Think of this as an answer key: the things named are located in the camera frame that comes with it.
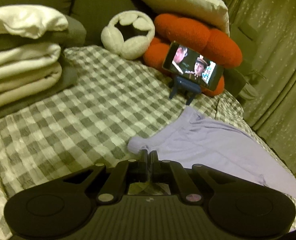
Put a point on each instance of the grey white checkered bedspread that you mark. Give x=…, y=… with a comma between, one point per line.
x=89, y=123

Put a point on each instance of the lavender garment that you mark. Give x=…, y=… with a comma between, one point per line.
x=197, y=139

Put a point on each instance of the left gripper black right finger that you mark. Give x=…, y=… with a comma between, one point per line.
x=174, y=174

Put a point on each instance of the white plush ring toy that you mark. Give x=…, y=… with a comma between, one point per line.
x=128, y=34

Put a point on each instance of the pale patterned curtain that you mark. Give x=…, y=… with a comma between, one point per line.
x=270, y=26

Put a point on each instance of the dark blue phone tripod stand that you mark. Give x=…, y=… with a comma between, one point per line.
x=189, y=88

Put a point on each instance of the cream throw pillow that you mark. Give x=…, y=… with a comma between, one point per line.
x=212, y=12

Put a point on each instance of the stack of folded white clothes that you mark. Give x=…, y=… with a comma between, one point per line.
x=34, y=67

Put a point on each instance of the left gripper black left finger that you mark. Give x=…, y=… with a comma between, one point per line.
x=123, y=174

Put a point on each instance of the smartphone showing video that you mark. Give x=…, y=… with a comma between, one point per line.
x=193, y=66

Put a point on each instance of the orange plush cushion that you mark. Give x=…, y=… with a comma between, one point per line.
x=208, y=41

